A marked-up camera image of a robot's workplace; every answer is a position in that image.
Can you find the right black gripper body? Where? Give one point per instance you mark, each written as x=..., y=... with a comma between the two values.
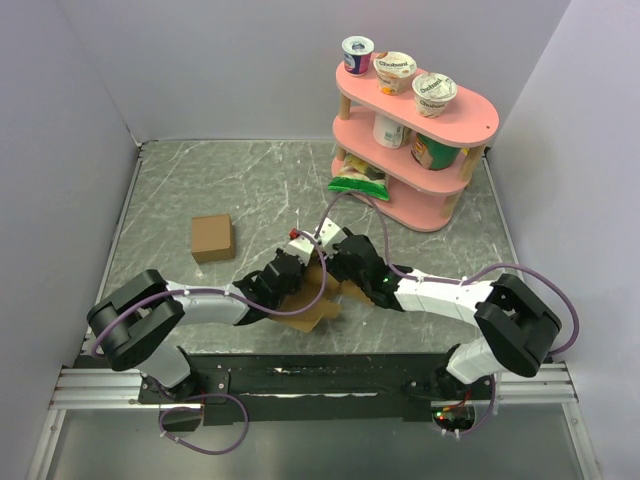
x=339, y=270

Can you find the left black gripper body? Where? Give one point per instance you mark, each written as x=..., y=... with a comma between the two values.
x=277, y=302

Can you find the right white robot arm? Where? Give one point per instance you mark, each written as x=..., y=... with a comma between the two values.
x=517, y=327

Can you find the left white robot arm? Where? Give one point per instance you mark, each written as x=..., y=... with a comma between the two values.
x=132, y=325

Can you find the small folded cardboard box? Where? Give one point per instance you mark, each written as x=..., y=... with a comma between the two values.
x=212, y=238

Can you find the green snack bag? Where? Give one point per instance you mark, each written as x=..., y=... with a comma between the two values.
x=358, y=175

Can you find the pink three-tier shelf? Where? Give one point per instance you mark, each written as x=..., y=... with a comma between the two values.
x=427, y=175

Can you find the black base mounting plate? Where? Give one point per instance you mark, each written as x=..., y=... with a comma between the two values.
x=325, y=387

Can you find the green can middle shelf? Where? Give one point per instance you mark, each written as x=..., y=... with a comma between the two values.
x=433, y=155

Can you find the white container middle shelf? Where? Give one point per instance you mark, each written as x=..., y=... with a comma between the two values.
x=389, y=133

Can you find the Chobani white yogurt cup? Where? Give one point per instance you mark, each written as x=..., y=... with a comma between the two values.
x=432, y=93

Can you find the Chobani peach yogurt cup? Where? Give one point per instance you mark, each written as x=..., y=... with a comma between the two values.
x=394, y=72

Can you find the white blue yogurt cup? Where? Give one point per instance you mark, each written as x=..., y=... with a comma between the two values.
x=357, y=52

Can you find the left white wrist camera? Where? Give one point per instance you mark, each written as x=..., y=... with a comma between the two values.
x=302, y=246

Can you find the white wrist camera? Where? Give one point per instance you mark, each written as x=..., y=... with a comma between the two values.
x=302, y=246
x=330, y=235

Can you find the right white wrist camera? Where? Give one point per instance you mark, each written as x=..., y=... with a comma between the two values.
x=330, y=235

